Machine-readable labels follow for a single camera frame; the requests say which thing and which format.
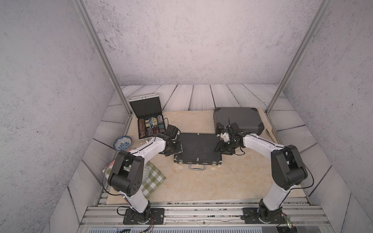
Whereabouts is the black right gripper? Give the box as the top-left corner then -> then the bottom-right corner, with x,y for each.
213,138 -> 240,155

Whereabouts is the large dark grey poker case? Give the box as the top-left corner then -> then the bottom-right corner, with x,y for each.
213,107 -> 265,135

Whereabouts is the medium black poker case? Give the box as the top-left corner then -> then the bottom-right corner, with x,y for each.
173,133 -> 222,171

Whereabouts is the small silver poker case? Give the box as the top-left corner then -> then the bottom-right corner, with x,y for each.
129,94 -> 166,140

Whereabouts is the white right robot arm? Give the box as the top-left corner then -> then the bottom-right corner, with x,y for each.
215,123 -> 308,224

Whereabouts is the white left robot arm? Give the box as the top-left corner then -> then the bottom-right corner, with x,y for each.
107,125 -> 182,221

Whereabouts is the green checkered cloth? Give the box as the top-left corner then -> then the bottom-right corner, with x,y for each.
102,151 -> 166,197

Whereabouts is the blue white ceramic bowl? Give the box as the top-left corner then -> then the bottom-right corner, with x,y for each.
113,136 -> 132,151

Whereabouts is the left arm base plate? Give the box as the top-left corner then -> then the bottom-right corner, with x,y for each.
123,208 -> 165,225

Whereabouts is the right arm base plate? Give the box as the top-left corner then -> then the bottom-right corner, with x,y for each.
241,207 -> 286,225

